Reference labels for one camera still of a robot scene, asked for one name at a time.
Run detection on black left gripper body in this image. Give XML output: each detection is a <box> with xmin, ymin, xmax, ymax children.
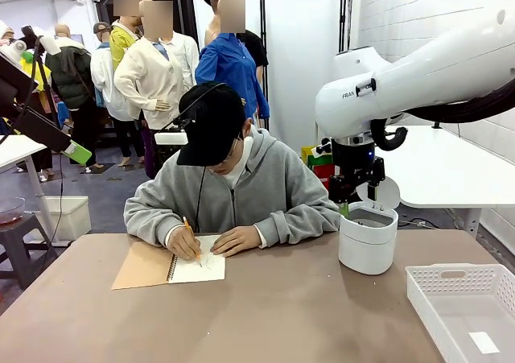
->
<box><xmin>0</xmin><ymin>52</ymin><xmax>39</xmax><ymax>119</ymax></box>

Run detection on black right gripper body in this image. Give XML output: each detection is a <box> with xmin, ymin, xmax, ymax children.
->
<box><xmin>332</xmin><ymin>141</ymin><xmax>377</xmax><ymax>196</ymax></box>

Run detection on orange pencil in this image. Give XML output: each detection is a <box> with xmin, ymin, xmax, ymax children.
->
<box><xmin>182</xmin><ymin>216</ymin><xmax>203</xmax><ymax>262</ymax></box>

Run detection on spiral notebook brown cover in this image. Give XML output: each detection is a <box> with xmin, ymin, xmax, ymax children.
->
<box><xmin>111</xmin><ymin>234</ymin><xmax>227</xmax><ymax>291</ymax></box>

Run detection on person's left forearm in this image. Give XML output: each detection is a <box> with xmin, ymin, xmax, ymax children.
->
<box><xmin>253</xmin><ymin>204</ymin><xmax>342</xmax><ymax>248</ymax></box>

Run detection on person's left hand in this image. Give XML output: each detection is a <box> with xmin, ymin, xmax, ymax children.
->
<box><xmin>209</xmin><ymin>225</ymin><xmax>263</xmax><ymax>258</ymax></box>

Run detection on person's right hand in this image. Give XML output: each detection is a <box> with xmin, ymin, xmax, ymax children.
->
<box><xmin>165</xmin><ymin>225</ymin><xmax>203</xmax><ymax>261</ymax></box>

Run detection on mannequin in yellow raincoat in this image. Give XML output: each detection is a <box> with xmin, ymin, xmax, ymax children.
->
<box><xmin>0</xmin><ymin>19</ymin><xmax>52</xmax><ymax>98</ymax></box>

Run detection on red bin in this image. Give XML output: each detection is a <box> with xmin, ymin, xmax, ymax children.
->
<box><xmin>312</xmin><ymin>163</ymin><xmax>341</xmax><ymax>192</ymax></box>

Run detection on white side table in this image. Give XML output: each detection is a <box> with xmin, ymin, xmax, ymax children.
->
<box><xmin>0</xmin><ymin>134</ymin><xmax>72</xmax><ymax>248</ymax></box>

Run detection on green bin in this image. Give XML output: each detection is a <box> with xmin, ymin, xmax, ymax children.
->
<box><xmin>307</xmin><ymin>153</ymin><xmax>336</xmax><ymax>170</ymax></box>

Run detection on yellow bin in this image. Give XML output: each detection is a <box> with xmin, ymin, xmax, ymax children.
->
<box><xmin>301</xmin><ymin>145</ymin><xmax>328</xmax><ymax>171</ymax></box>

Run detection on white lidded trash bin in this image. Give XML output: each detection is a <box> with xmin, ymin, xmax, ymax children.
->
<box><xmin>337</xmin><ymin>177</ymin><xmax>402</xmax><ymax>276</ymax></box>

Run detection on mannequin in dark puffer vest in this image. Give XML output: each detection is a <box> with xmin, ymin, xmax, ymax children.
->
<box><xmin>43</xmin><ymin>23</ymin><xmax>98</xmax><ymax>169</ymax></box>

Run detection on person in grey hoodie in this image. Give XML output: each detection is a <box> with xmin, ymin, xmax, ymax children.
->
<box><xmin>123</xmin><ymin>117</ymin><xmax>342</xmax><ymax>248</ymax></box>

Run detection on large white table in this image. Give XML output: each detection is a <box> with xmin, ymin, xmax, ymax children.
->
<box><xmin>377</xmin><ymin>124</ymin><xmax>515</xmax><ymax>240</ymax></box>

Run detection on mannequin in white shirt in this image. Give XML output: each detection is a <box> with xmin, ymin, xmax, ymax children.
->
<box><xmin>90</xmin><ymin>21</ymin><xmax>145</xmax><ymax>167</ymax></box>

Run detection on white storage box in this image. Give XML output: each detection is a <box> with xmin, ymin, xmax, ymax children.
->
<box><xmin>30</xmin><ymin>196</ymin><xmax>92</xmax><ymax>243</ymax></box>

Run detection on glass bowl red contents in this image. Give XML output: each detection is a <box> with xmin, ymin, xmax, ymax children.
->
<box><xmin>0</xmin><ymin>196</ymin><xmax>27</xmax><ymax>225</ymax></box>

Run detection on white face mask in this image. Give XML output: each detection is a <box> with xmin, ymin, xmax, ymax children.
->
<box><xmin>221</xmin><ymin>134</ymin><xmax>255</xmax><ymax>188</ymax></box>

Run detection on grey stool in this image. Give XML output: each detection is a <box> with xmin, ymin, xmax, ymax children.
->
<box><xmin>0</xmin><ymin>212</ymin><xmax>58</xmax><ymax>291</ymax></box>

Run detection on mannequin in yellow jacket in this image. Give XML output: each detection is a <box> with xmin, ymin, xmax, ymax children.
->
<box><xmin>108</xmin><ymin>0</ymin><xmax>142</xmax><ymax>72</ymax></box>

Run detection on mannequin in cream cardigan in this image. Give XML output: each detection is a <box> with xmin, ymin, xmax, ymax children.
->
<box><xmin>113</xmin><ymin>0</ymin><xmax>201</xmax><ymax>179</ymax></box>

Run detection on black light stand pole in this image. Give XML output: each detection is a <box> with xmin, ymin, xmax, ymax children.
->
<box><xmin>259</xmin><ymin>0</ymin><xmax>270</xmax><ymax>129</ymax></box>
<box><xmin>339</xmin><ymin>0</ymin><xmax>357</xmax><ymax>55</ymax></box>

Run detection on black cap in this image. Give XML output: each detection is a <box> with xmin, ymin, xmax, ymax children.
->
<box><xmin>175</xmin><ymin>82</ymin><xmax>247</xmax><ymax>167</ymax></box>

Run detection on mannequin in blue shirt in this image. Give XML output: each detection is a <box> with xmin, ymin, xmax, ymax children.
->
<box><xmin>195</xmin><ymin>0</ymin><xmax>270</xmax><ymax>130</ymax></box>

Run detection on white perforated plastic basket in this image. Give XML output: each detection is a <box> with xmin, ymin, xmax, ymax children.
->
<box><xmin>404</xmin><ymin>262</ymin><xmax>515</xmax><ymax>363</ymax></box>

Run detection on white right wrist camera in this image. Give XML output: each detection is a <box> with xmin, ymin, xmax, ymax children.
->
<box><xmin>315</xmin><ymin>137</ymin><xmax>336</xmax><ymax>158</ymax></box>

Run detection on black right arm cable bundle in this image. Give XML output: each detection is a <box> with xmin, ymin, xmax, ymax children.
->
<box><xmin>369</xmin><ymin>76</ymin><xmax>515</xmax><ymax>151</ymax></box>

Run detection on white head-mounted camera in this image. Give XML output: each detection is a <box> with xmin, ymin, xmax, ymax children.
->
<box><xmin>154</xmin><ymin>115</ymin><xmax>197</xmax><ymax>146</ymax></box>

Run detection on thin black headset cable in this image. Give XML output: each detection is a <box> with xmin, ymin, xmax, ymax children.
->
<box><xmin>195</xmin><ymin>165</ymin><xmax>208</xmax><ymax>233</ymax></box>

